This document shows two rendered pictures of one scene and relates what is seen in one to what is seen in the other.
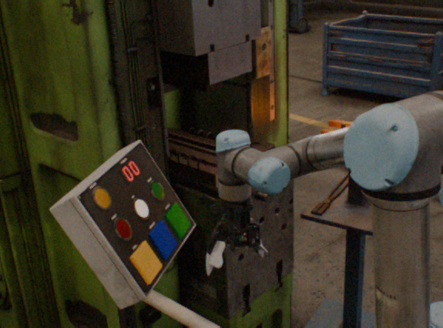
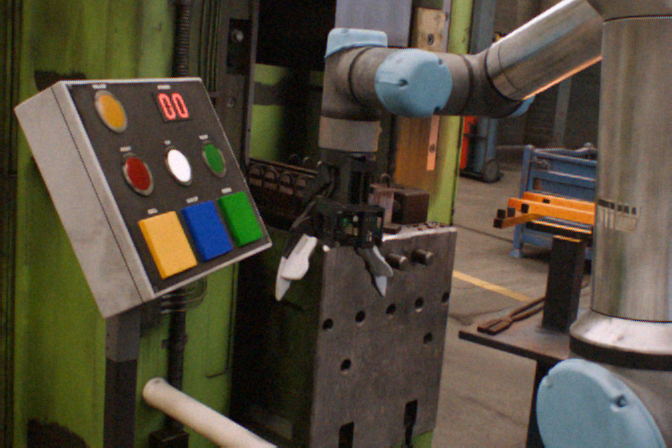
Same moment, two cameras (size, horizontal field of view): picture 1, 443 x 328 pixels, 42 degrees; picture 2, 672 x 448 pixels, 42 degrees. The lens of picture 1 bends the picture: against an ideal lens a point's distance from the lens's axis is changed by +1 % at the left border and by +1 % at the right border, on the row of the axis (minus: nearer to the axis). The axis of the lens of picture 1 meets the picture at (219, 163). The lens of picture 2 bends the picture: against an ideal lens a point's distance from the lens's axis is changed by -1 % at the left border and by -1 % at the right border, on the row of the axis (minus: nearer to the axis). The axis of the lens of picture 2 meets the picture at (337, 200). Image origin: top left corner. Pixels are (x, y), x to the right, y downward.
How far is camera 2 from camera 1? 46 cm
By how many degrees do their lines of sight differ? 13
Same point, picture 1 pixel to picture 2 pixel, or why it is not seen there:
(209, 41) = not seen: outside the picture
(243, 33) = not seen: outside the picture
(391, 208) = (642, 10)
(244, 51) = (398, 10)
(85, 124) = (116, 66)
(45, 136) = not seen: hidden behind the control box
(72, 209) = (53, 108)
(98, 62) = not seen: outside the picture
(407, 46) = not seen: hidden behind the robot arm
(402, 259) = (656, 121)
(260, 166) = (398, 58)
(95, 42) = not seen: outside the picture
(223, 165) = (335, 77)
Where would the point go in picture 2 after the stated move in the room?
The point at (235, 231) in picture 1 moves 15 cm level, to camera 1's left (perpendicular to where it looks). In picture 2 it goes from (338, 208) to (218, 197)
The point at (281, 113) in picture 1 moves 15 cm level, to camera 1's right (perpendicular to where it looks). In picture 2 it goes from (446, 166) to (509, 171)
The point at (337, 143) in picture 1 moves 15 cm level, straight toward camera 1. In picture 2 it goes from (542, 24) to (537, 18)
